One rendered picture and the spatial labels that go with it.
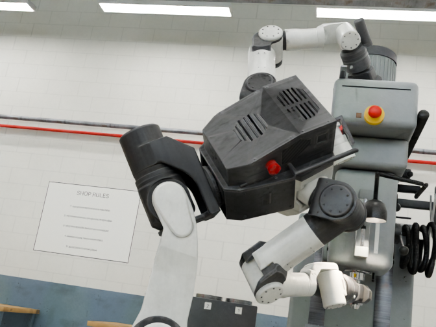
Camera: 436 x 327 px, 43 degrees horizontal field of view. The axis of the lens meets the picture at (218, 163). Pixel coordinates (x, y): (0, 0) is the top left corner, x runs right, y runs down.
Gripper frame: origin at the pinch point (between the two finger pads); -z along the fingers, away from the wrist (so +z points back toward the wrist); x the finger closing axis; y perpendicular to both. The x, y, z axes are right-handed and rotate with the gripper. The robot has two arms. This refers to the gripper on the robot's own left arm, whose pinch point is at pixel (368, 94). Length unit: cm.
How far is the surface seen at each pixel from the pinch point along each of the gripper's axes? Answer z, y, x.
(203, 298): -22, -81, -34
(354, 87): 12.6, -17.6, 6.4
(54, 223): -164, 91, -501
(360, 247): -25, -51, 9
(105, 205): -172, 133, -451
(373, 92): 9.4, -16.8, 11.4
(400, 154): -11.1, -22.2, 15.8
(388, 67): -4.5, 27.9, -4.1
